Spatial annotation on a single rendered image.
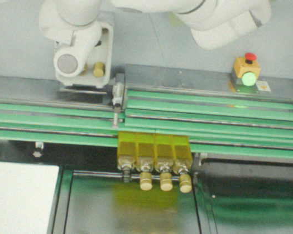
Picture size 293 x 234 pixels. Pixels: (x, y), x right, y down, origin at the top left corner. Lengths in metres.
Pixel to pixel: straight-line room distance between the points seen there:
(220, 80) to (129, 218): 0.55
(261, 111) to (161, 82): 0.33
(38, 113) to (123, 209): 0.41
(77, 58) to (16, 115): 0.40
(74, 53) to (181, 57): 0.49
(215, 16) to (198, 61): 0.61
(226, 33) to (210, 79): 0.50
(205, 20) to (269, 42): 0.65
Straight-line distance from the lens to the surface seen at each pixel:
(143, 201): 1.22
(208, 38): 0.82
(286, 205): 1.42
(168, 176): 1.11
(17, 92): 1.31
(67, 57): 0.92
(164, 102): 1.17
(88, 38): 0.90
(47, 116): 1.24
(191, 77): 1.28
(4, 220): 1.18
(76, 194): 1.22
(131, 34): 1.25
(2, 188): 1.25
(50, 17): 0.82
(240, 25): 0.81
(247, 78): 1.27
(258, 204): 1.37
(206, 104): 1.21
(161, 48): 1.28
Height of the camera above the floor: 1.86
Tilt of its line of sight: 50 degrees down
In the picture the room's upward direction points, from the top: 177 degrees clockwise
